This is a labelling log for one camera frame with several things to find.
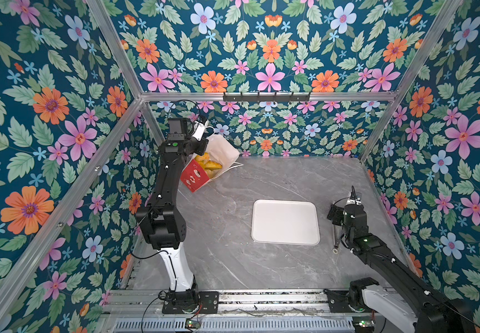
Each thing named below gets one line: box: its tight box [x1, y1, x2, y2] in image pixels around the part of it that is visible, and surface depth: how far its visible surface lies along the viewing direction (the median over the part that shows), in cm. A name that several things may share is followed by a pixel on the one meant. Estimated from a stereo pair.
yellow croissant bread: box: [203, 160, 223, 171], surface depth 109 cm
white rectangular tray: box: [251, 199, 321, 246], surface depth 98 cm
